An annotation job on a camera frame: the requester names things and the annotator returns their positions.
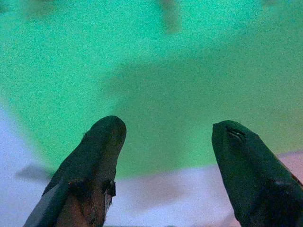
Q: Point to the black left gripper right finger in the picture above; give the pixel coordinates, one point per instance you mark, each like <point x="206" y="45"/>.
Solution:
<point x="251" y="175"/>

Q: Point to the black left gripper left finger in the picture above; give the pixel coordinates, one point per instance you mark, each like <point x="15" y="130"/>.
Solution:
<point x="90" y="165"/>

